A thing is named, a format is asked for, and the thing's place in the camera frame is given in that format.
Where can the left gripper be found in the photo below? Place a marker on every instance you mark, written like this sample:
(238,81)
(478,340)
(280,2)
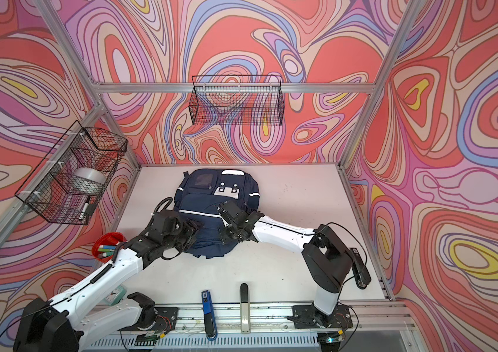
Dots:
(190,229)

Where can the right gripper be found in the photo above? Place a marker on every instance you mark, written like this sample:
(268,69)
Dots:
(222,234)

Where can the navy blue backpack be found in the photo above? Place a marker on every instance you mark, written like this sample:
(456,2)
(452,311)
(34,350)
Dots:
(198,198)

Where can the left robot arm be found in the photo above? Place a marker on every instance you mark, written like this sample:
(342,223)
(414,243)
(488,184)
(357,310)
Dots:
(66,322)

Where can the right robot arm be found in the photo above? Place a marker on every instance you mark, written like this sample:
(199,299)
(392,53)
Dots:
(327,258)

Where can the red cup with markers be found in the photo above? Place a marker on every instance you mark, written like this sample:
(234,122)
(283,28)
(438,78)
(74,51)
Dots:
(104,247)

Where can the black beige stapler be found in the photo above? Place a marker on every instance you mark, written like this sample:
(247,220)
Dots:
(244,309)

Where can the marker in basket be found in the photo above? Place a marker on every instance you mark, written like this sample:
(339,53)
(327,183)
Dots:
(83,212)

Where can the white tape roll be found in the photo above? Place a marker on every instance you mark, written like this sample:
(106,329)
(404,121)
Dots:
(88,181)

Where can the blue stapler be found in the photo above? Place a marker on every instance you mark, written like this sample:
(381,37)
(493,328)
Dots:
(210,325)

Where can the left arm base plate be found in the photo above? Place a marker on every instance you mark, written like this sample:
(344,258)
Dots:
(161,320)

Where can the left wire basket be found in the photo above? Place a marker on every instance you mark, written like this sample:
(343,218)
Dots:
(84,161)

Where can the wire basket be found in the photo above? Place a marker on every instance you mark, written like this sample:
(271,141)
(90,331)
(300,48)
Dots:
(84,161)
(237,100)

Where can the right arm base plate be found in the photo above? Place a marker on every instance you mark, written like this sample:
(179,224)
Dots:
(309,317)

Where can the back wire basket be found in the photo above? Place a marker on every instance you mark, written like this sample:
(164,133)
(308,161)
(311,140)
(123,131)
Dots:
(237,100)

